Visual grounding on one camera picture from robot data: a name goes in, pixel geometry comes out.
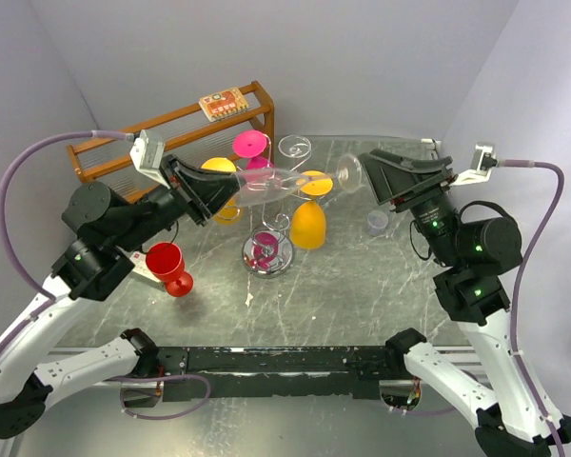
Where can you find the small clear purple cup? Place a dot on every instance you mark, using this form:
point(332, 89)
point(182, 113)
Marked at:
point(376, 222)

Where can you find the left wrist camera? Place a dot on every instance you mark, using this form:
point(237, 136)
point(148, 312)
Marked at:
point(146, 155)

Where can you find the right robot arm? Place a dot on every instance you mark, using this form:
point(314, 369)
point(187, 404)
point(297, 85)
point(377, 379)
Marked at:
point(511, 414)

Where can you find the orange spiral notebook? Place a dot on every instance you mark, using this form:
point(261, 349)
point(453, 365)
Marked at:
point(223, 104)

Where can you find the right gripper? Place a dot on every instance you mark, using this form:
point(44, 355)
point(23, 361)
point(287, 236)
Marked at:
point(402, 187)

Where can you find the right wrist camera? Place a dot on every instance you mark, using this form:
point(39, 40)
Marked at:
point(483, 161)

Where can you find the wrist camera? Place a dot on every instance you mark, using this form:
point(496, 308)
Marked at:
point(483, 161)
point(146, 155)

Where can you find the orange wine glass front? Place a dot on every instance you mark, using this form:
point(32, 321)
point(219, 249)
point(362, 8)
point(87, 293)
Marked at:
point(308, 224)

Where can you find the orange wine glass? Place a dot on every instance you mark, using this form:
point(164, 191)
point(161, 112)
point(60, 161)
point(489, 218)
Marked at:
point(308, 224)
point(230, 213)

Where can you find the white card box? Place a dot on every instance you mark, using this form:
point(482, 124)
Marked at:
point(141, 271)

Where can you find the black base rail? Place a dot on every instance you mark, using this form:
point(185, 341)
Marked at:
point(356, 371)

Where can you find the clear wine glass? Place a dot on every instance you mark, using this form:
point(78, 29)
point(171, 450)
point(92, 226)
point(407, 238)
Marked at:
point(347, 177)
point(295, 148)

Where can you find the pink wine glass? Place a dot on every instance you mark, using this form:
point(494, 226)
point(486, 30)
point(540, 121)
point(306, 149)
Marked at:
point(254, 146)

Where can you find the red plastic cup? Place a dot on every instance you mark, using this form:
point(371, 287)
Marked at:
point(166, 263)

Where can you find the wooden shelf rack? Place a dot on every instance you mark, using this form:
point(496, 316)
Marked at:
point(189, 135)

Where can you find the chrome wine glass rack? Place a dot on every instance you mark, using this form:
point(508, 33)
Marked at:
point(268, 251)

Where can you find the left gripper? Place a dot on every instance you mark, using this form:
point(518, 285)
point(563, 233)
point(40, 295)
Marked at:
point(197, 189)

